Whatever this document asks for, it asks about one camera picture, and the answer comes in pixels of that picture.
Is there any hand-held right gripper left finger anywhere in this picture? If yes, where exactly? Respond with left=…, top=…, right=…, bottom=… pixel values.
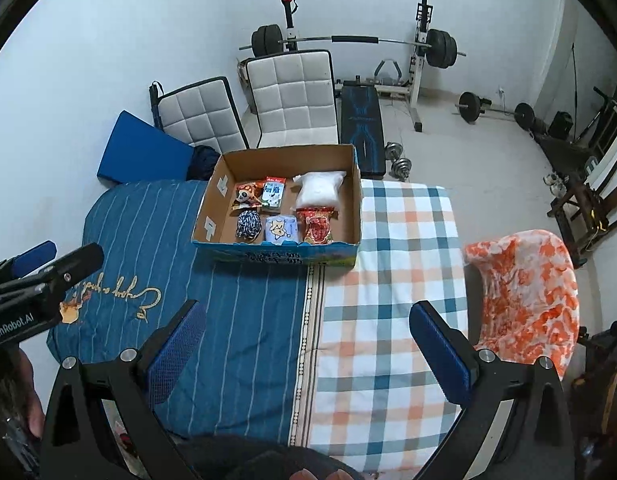
left=40, top=300, right=208, bottom=480

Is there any black weight bench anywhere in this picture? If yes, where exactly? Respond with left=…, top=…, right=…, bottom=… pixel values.
left=340, top=85, right=388, bottom=177

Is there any dark fleece clothing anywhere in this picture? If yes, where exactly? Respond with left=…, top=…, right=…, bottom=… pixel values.
left=178, top=435, right=364, bottom=480

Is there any white padded chair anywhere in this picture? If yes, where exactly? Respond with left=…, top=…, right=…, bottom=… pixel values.
left=156, top=76, right=250, bottom=153
left=244, top=50, right=339, bottom=150

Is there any black speaker box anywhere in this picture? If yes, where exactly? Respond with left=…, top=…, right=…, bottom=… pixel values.
left=549, top=111, right=573, bottom=140

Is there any racked barbell with black plates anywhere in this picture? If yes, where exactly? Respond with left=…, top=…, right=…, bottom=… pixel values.
left=238, top=25, right=467, bottom=70

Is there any orange panda snack bag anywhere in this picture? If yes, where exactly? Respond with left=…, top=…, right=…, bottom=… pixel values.
left=232, top=181, right=264, bottom=213

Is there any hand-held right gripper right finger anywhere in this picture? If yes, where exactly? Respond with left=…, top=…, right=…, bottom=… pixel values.
left=409, top=301, right=574, bottom=480

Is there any blue striped duvet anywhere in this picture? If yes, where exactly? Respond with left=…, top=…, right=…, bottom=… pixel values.
left=46, top=180, right=314, bottom=448

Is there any dark blue garment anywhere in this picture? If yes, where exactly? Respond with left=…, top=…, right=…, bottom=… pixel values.
left=187, top=145, right=220, bottom=182

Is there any cardboard box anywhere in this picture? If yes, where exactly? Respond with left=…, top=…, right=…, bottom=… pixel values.
left=191, top=143, right=363, bottom=267

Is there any blue white yarn ball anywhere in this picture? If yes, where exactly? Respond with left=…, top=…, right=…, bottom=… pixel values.
left=235, top=210, right=262, bottom=242

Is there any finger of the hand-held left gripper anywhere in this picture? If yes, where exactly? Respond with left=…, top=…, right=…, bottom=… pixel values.
left=0, top=240, right=58, bottom=281
left=8, top=243, right=105, bottom=297

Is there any white weight bench rack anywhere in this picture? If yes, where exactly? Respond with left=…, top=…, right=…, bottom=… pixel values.
left=281, top=0, right=437, bottom=133

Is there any orange floral blanket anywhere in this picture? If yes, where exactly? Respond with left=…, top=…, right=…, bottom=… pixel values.
left=463, top=230, right=580, bottom=381

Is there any red snack bag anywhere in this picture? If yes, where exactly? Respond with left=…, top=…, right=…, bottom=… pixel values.
left=295, top=206, right=338, bottom=246

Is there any small milk carton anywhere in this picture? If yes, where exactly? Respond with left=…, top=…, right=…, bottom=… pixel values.
left=260, top=176, right=288, bottom=212

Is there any plaid bed sheet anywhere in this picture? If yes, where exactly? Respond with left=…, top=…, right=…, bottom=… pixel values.
left=288, top=180, right=472, bottom=473

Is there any light blue printed tissue pack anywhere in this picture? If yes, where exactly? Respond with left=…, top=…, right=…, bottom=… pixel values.
left=263, top=213, right=298, bottom=246

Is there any white stuffing bag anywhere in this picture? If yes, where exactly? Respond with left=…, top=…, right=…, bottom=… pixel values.
left=292, top=171, right=348, bottom=209

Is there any blue foam cushion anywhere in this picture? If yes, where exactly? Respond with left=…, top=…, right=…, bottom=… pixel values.
left=97, top=110, right=194, bottom=186

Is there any small barbell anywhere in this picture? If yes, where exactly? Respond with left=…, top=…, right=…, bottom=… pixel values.
left=455, top=91, right=535, bottom=131

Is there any black low bench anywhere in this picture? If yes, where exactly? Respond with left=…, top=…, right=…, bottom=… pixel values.
left=533, top=127, right=597, bottom=173

